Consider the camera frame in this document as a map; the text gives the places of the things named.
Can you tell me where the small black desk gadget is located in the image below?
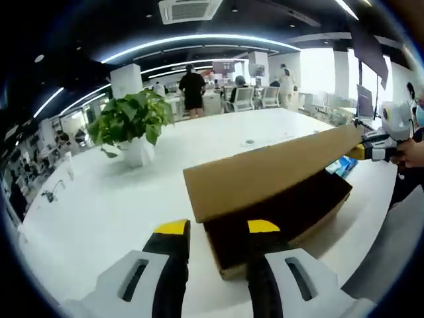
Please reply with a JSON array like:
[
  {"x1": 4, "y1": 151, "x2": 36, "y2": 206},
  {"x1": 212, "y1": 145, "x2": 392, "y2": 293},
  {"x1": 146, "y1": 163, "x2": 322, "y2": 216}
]
[{"x1": 41, "y1": 178, "x2": 67, "y2": 203}]

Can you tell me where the ceiling air conditioner unit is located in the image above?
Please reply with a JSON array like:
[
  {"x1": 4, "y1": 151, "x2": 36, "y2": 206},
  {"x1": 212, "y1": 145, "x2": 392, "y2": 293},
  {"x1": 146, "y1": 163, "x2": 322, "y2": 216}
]
[{"x1": 158, "y1": 0, "x2": 223, "y2": 26}]

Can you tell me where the white office chair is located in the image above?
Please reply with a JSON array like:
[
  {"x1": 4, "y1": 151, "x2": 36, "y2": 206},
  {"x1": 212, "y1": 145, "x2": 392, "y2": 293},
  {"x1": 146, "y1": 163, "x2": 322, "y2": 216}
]
[
  {"x1": 231, "y1": 87, "x2": 255, "y2": 112},
  {"x1": 261, "y1": 86, "x2": 281, "y2": 107}
]

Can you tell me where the long curved ceiling light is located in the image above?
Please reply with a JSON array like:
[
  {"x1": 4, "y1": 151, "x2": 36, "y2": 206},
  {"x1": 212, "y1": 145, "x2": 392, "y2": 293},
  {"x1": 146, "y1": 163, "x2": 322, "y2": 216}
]
[{"x1": 101, "y1": 34, "x2": 301, "y2": 64}]

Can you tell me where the person's right hand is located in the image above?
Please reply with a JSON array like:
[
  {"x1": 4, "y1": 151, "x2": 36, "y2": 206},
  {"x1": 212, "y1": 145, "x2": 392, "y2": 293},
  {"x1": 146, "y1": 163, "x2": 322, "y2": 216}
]
[{"x1": 390, "y1": 137, "x2": 424, "y2": 170}]

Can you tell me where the person's dark clothing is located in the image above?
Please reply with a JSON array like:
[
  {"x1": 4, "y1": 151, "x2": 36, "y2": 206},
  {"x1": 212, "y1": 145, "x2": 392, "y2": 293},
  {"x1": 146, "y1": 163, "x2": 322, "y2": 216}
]
[{"x1": 390, "y1": 165, "x2": 424, "y2": 208}]

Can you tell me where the brown cardboard shoe box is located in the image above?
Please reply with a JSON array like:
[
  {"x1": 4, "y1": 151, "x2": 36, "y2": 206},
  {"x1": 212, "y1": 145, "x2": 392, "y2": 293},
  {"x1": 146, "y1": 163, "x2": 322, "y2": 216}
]
[{"x1": 183, "y1": 125, "x2": 364, "y2": 281}]

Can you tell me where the desk monitor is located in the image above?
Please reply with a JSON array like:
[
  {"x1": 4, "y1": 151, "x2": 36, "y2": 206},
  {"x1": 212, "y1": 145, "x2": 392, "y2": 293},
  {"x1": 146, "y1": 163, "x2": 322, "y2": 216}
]
[{"x1": 356, "y1": 84, "x2": 375, "y2": 120}]

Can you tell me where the blue wet wipes pack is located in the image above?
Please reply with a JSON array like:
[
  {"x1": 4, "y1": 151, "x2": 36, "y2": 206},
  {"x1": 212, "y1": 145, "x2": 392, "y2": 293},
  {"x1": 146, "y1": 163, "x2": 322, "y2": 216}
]
[{"x1": 326, "y1": 156, "x2": 358, "y2": 182}]

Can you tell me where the green potted plant white pot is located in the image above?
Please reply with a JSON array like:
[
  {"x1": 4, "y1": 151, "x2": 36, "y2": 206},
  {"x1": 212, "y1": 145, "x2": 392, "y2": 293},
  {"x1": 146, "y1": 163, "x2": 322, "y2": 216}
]
[{"x1": 86, "y1": 89, "x2": 176, "y2": 168}]

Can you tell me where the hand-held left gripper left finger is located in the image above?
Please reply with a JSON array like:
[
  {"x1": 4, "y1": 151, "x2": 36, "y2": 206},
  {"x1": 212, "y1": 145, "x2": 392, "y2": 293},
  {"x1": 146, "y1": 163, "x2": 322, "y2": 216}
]
[{"x1": 62, "y1": 218, "x2": 192, "y2": 318}]

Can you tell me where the black hanging panel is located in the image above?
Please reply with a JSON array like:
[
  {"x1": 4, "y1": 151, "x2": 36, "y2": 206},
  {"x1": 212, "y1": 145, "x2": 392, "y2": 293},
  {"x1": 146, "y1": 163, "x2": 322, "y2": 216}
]
[{"x1": 350, "y1": 19, "x2": 390, "y2": 90}]

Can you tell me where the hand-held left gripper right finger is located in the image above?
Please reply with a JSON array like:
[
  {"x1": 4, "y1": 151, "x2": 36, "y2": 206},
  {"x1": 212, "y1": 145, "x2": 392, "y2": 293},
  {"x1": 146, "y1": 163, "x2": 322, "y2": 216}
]
[{"x1": 246, "y1": 219, "x2": 378, "y2": 318}]

